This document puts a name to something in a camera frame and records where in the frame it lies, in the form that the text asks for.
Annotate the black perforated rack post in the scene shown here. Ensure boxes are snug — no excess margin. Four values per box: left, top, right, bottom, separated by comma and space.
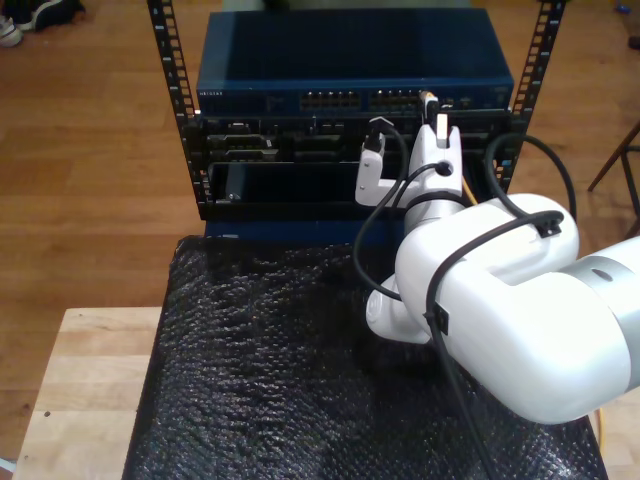
492, 0, 571, 201
146, 0, 211, 222

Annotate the yellow network cable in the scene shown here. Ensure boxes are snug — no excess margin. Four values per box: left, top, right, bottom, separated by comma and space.
418, 88, 609, 480

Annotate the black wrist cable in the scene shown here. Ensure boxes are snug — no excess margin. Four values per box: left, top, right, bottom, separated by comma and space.
352, 160, 455, 304

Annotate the black rack shelf tray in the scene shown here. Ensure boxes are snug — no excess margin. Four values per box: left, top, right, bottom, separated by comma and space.
207, 160, 501, 221

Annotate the blue rack base plate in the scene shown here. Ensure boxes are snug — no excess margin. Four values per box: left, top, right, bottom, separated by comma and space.
203, 218, 407, 247

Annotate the dark sneaker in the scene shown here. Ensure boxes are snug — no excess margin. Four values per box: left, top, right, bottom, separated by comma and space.
13, 0, 87, 32

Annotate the blue network switch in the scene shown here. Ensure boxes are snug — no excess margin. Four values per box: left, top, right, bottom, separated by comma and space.
195, 8, 515, 119

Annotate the white sneaker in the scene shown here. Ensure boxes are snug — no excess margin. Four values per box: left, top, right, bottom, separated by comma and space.
0, 14, 25, 49

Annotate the black textured mat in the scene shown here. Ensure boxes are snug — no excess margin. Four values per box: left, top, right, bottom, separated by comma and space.
122, 234, 609, 480

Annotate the dark wooden stool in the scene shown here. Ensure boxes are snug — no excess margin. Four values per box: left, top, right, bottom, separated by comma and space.
587, 119, 640, 241

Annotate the black rack server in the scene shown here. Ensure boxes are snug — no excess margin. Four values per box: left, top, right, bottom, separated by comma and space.
199, 115, 511, 166

